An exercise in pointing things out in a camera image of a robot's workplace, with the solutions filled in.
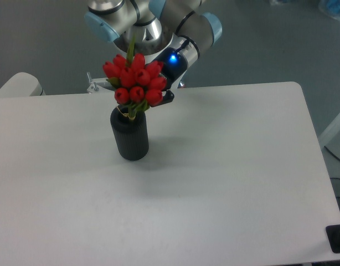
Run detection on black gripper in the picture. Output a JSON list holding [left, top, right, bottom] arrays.
[[152, 47, 187, 107]]

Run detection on red tulip bouquet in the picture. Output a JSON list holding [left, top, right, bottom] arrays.
[[102, 38, 167, 121]]

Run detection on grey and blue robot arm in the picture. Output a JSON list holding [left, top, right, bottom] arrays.
[[84, 1, 222, 104]]

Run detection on black ribbed vase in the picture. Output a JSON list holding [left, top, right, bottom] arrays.
[[110, 105, 149, 161]]

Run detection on white rounded chair part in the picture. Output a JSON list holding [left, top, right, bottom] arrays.
[[0, 72, 46, 98]]

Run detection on white furniture piece right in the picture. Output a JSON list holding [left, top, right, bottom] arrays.
[[318, 112, 340, 150]]

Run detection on blue plastic bag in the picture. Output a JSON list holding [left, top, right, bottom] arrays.
[[318, 0, 340, 21]]

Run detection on black box at table edge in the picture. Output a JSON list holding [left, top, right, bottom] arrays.
[[326, 224, 340, 254]]

